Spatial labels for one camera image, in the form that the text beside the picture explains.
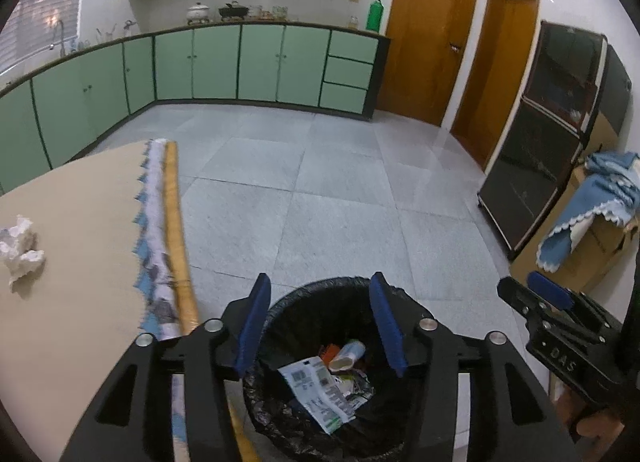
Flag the green thermos bottle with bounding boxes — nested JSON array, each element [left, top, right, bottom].
[[366, 0, 384, 33]]

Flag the blue white paper cup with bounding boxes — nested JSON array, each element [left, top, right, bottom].
[[329, 340, 366, 373]]

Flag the black wok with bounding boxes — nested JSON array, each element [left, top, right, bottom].
[[218, 2, 250, 22]]

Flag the white cooking pot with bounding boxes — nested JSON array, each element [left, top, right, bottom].
[[186, 3, 210, 26]]

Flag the blue scalloped cloth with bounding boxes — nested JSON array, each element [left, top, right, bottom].
[[536, 151, 639, 272]]

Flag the sink faucet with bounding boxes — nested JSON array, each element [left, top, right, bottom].
[[49, 19, 66, 58]]

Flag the crumpled white tissue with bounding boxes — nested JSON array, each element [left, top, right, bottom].
[[0, 215, 46, 290]]

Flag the green lower kitchen cabinets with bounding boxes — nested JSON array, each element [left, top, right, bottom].
[[1, 22, 390, 192]]

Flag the brown wooden door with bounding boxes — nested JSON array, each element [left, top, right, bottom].
[[451, 0, 539, 168], [378, 0, 477, 126]]

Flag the black trash bin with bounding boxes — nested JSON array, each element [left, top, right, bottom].
[[243, 277, 416, 461]]

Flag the white printed plastic wrapper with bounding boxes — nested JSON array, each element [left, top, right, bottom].
[[278, 356, 374, 435]]

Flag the window with blinds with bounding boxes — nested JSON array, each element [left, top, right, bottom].
[[1, 0, 80, 72]]

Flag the cardboard box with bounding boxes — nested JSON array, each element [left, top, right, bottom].
[[510, 114, 639, 292]]

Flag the black glass cabinet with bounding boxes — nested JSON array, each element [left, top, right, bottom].
[[477, 21, 632, 260]]

